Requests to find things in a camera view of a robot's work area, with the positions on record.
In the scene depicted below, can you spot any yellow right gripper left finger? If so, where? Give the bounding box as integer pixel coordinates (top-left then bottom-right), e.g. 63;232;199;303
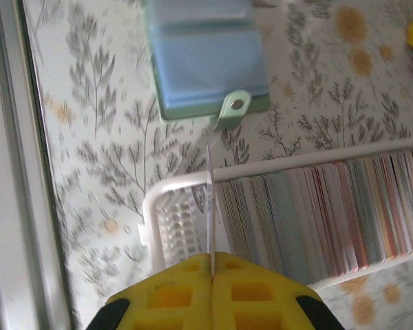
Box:
89;252;214;330

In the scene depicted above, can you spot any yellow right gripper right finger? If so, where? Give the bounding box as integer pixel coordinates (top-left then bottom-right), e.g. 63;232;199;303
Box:
213;252;335;330

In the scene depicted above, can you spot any thin white card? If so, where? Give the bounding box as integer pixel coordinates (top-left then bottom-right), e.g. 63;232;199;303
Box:
205;143;218;278

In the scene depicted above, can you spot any stack of cards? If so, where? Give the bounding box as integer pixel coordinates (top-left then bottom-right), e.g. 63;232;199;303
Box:
217;146;413;280

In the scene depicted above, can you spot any white plastic basket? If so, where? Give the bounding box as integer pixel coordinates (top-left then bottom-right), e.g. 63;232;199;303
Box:
142;137;413;300

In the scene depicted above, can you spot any aluminium front rail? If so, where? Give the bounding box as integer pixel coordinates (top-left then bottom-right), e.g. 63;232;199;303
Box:
0;0;73;330

